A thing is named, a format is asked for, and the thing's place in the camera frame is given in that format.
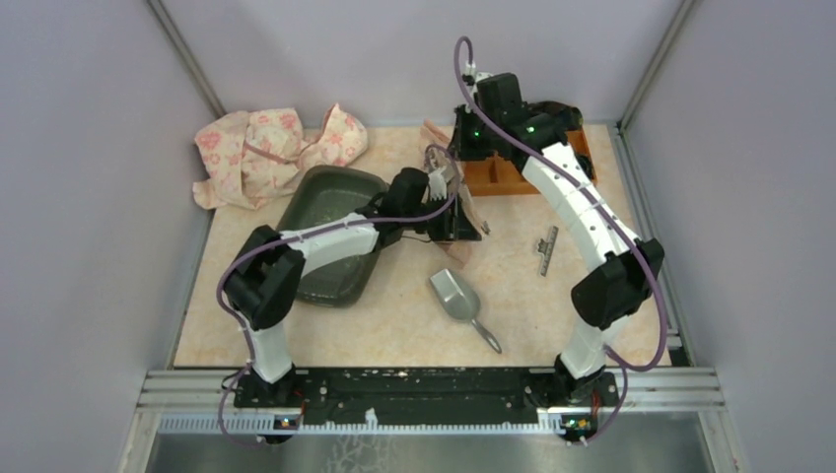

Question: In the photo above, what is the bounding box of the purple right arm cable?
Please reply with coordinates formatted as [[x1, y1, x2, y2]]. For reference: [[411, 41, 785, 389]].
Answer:
[[453, 35, 670, 446]]

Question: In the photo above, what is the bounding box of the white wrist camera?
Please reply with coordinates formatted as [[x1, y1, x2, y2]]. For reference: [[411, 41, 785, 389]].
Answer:
[[428, 166, 457, 200], [461, 61, 491, 89]]

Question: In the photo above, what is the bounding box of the grey bag sealing clip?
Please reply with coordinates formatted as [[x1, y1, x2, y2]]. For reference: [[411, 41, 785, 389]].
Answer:
[[535, 226, 559, 277]]

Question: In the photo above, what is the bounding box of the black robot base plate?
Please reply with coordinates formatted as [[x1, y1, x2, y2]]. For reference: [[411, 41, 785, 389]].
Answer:
[[234, 368, 619, 427]]

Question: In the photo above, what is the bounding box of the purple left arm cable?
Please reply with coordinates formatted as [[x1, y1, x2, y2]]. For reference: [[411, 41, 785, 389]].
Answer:
[[215, 143, 465, 449]]

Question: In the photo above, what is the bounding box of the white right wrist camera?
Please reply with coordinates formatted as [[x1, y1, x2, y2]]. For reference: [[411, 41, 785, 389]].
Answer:
[[461, 61, 491, 89]]

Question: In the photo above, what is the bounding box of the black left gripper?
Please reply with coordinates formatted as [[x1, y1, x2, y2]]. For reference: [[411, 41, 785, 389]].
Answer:
[[401, 191, 482, 240]]

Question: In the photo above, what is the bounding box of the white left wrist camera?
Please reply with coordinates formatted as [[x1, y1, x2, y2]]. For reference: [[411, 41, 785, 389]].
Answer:
[[428, 166, 457, 200]]

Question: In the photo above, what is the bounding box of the dark grey litter box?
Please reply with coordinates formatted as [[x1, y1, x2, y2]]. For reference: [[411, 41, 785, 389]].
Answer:
[[277, 166, 388, 307]]

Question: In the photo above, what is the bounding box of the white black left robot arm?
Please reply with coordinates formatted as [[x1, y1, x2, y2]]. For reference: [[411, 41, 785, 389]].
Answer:
[[216, 165, 463, 408]]

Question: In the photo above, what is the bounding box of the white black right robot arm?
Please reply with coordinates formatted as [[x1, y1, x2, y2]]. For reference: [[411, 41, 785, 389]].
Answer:
[[453, 72, 664, 406]]

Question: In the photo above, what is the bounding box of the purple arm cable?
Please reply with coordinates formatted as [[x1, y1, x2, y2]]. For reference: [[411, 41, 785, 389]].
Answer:
[[215, 143, 465, 449], [453, 35, 670, 446]]

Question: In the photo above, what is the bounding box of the grey metal litter scoop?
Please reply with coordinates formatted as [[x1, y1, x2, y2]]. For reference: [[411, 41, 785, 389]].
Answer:
[[429, 269, 504, 354]]

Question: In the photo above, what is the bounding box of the aluminium front frame rail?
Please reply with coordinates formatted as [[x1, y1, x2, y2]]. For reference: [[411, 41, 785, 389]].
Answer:
[[137, 367, 726, 437]]

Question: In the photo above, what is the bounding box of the pink floral cloth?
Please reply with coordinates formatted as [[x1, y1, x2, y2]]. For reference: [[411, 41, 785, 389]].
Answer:
[[191, 103, 369, 210]]

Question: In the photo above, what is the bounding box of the orange wooden compartment organizer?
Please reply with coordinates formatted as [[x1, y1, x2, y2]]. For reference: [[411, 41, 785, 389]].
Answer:
[[461, 119, 597, 197]]

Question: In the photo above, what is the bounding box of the pink cat litter bag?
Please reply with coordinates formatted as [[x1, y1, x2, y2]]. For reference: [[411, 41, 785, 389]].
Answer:
[[419, 119, 490, 269]]

